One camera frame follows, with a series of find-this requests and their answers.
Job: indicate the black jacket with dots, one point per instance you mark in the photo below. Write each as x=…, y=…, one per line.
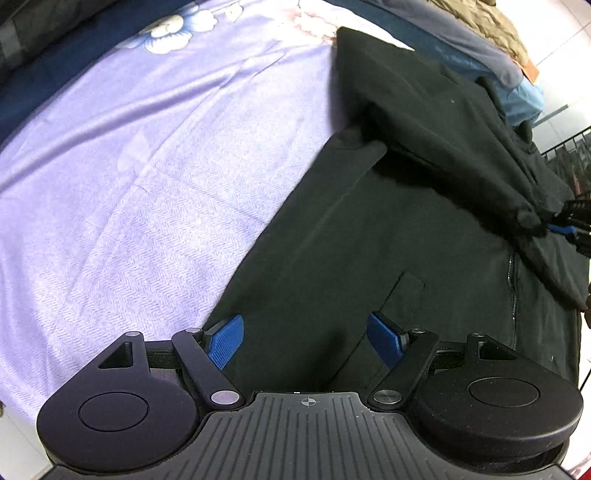
x=392, y=240

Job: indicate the purple floral bedsheet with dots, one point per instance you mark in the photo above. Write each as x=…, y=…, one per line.
x=138, y=184

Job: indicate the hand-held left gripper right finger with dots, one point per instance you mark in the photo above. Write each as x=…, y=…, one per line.
x=385, y=340

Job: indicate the dark grey cloth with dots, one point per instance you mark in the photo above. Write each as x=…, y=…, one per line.
x=37, y=27

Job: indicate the grey bedsheet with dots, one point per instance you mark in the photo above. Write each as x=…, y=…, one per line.
x=461, y=41

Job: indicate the olive brown quilt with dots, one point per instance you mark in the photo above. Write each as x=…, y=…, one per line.
x=503, y=27

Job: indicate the navy cloth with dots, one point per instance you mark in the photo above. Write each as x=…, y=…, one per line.
x=69, y=74

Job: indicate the light blue cloth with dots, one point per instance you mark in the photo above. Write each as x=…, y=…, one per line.
x=524, y=101

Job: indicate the teal mattress cover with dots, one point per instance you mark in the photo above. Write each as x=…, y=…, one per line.
x=392, y=23

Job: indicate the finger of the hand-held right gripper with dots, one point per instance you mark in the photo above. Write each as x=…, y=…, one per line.
x=563, y=228
x=577, y=207

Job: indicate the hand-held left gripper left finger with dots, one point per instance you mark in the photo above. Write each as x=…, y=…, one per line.
x=226, y=344

